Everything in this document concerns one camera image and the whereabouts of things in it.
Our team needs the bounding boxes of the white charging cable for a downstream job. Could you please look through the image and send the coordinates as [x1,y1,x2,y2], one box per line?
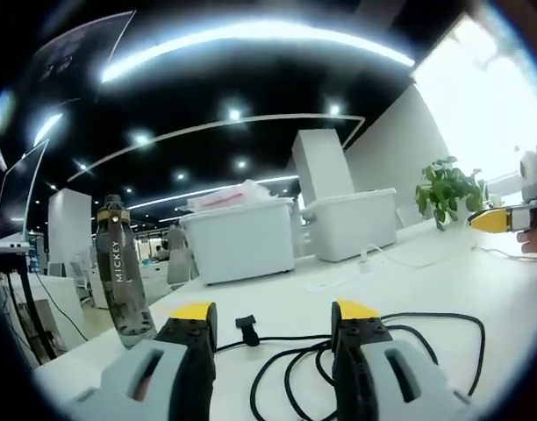
[357,243,537,275]

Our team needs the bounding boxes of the black laptop stand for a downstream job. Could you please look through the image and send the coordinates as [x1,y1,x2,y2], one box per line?
[0,253,59,367]

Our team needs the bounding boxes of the green potted plant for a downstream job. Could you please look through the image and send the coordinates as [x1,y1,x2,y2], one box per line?
[415,155,487,232]

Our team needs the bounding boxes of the white pillar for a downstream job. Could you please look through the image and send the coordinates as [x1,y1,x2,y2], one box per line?
[290,129,355,199]

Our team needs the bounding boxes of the white cabinet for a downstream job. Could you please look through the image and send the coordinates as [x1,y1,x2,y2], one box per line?
[47,187,93,278]

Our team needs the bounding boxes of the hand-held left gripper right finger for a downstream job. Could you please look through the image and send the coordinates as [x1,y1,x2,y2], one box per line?
[330,299,471,421]

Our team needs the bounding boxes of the pink and white plastic bags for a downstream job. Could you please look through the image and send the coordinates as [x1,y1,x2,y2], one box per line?
[187,178,283,212]

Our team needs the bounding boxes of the small white storage bin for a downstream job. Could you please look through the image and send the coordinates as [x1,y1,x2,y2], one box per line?
[299,188,398,263]

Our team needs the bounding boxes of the open laptop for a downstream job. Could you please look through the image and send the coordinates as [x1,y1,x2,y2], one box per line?
[0,138,50,256]

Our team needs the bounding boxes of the white desktop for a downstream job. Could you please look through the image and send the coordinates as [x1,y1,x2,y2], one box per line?
[31,218,537,421]

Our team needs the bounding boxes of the black velcro strap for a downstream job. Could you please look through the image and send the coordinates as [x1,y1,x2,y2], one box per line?
[234,314,261,348]

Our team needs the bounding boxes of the dark transparent water bottle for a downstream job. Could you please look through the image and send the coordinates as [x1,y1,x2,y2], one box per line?
[95,193,157,351]

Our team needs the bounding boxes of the person's right hand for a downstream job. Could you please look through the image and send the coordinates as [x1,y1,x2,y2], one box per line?
[516,211,537,258]

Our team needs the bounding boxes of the large white storage bin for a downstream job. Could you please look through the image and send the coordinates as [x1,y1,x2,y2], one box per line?
[179,196,297,287]

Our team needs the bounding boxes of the black data cable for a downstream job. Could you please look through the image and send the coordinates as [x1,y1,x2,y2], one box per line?
[213,311,487,421]

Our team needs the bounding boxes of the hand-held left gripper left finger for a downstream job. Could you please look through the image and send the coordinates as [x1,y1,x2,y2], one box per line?
[68,302,218,421]

